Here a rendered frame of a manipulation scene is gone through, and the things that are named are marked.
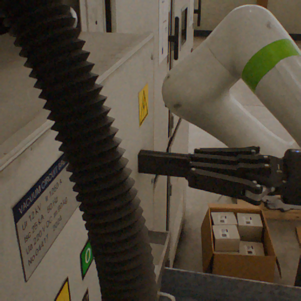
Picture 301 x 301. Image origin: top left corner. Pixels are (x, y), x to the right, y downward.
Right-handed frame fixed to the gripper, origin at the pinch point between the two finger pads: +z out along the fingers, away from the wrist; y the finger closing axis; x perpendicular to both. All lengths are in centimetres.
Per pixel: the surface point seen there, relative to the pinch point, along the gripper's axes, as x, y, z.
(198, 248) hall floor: -123, 133, 2
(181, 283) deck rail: -35.0, 13.5, -2.2
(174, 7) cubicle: 10, 96, 13
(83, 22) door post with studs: 16.6, 14.9, 16.2
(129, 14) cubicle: 15.3, 34.6, 13.7
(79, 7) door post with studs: 19.0, 14.0, 16.4
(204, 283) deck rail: -33.9, 13.5, -6.9
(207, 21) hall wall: -96, 786, 50
